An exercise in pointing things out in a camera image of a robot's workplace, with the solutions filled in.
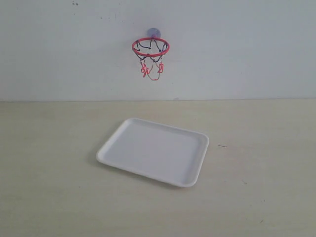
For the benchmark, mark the red white basketball net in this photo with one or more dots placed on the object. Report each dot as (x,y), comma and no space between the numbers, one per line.
(150,51)

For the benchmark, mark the white plastic tray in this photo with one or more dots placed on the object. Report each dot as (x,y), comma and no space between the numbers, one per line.
(157,151)

